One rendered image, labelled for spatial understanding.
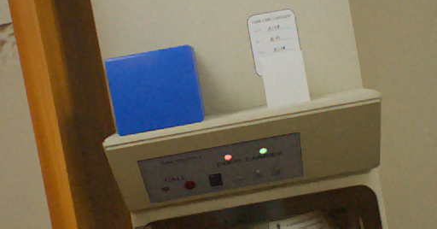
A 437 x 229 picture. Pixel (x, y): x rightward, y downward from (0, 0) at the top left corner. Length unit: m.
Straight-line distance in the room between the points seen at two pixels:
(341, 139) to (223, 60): 0.18
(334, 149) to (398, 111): 0.53
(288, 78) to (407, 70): 0.57
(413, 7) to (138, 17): 0.62
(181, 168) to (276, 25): 0.22
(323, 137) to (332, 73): 0.11
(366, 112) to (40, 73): 0.38
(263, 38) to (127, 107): 0.21
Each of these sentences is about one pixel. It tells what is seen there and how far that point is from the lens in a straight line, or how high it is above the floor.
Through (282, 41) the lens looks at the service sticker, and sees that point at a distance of 1.05.
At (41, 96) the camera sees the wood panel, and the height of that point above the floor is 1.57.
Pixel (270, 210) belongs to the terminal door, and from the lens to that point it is 1.06.
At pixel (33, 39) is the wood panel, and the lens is 0.99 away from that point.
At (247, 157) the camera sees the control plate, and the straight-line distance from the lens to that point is 0.99.
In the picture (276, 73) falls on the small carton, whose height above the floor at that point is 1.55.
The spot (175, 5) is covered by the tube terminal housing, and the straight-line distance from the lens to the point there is 1.06.
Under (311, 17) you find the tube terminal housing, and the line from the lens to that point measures 1.06.
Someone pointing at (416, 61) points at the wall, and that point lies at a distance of 1.52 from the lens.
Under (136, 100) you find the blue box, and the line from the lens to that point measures 0.95.
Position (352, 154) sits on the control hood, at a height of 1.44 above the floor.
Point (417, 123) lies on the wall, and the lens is 1.53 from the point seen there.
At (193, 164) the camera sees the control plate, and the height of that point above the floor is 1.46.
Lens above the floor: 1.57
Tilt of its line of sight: 3 degrees down
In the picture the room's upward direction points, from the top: 10 degrees counter-clockwise
